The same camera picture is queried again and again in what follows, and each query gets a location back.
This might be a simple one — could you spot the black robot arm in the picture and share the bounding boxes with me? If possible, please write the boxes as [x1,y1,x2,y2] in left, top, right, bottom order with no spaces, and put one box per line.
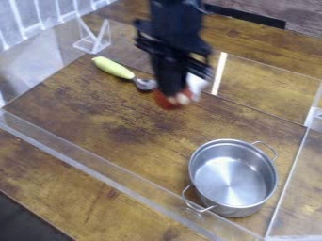
[133,0,212,97]

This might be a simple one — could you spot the black strip on table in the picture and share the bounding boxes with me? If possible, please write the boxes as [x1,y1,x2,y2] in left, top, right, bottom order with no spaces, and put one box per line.
[204,3,287,29]

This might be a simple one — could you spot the yellow-handled metal spoon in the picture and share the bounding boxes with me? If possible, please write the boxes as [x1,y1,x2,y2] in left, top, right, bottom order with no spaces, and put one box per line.
[92,56,158,91]

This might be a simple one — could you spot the red white-spotted toy mushroom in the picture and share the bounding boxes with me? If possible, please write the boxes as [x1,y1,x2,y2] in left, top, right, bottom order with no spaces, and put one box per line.
[155,73,208,110]

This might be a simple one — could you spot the clear acrylic enclosure wall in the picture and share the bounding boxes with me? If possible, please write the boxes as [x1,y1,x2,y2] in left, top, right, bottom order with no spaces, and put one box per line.
[0,0,322,241]

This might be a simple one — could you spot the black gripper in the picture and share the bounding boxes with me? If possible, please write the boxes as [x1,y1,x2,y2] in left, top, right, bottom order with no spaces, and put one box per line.
[133,19,212,96]

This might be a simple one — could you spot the silver metal pot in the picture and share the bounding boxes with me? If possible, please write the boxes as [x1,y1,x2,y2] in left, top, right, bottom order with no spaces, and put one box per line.
[182,138,278,218]

